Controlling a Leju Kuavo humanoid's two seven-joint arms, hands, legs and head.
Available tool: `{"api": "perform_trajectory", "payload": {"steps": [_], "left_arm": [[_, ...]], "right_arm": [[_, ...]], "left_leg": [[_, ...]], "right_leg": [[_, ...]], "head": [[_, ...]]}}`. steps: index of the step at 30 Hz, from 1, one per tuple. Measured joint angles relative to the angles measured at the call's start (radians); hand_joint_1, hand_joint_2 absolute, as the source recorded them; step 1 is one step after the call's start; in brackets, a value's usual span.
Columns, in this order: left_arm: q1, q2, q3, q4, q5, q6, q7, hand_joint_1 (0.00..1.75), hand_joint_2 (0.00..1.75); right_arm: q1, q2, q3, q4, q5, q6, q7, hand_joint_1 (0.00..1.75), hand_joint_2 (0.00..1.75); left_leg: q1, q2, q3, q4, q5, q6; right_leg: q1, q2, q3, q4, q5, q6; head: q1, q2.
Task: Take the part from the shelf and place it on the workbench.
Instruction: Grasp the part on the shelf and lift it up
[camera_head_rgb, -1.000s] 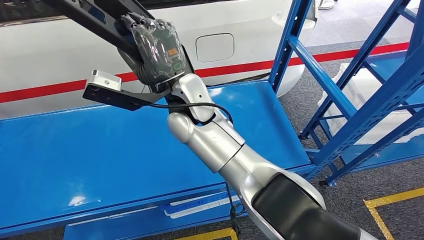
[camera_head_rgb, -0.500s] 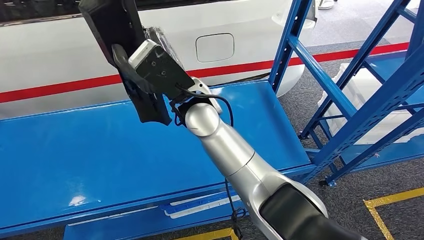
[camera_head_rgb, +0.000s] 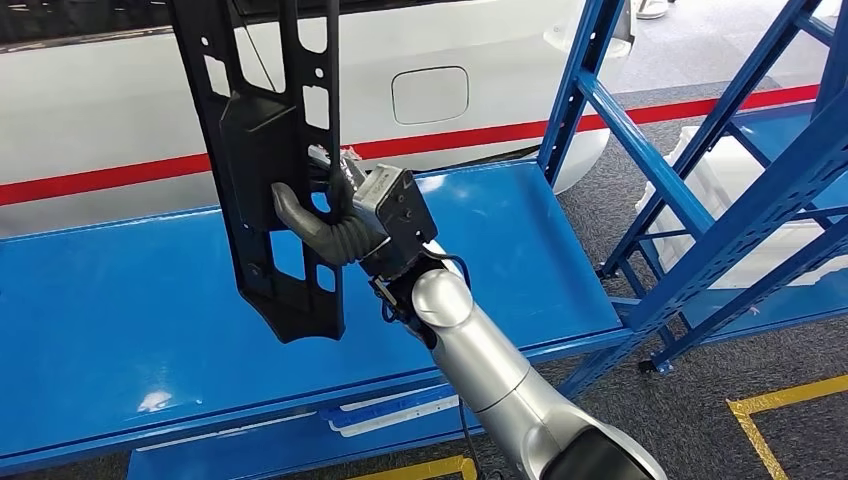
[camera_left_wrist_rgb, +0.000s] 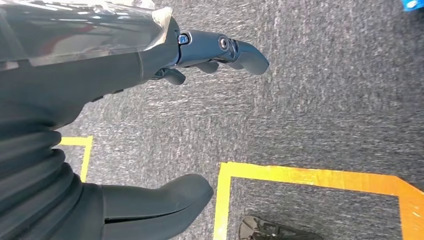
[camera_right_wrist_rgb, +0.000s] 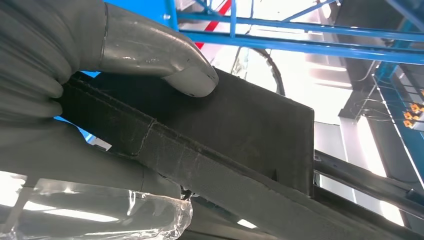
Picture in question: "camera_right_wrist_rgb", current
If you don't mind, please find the red barrier belt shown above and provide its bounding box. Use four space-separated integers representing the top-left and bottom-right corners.
194 0 233 51

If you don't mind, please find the blue metal shelf rack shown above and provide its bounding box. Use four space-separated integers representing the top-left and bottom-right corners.
104 0 424 65

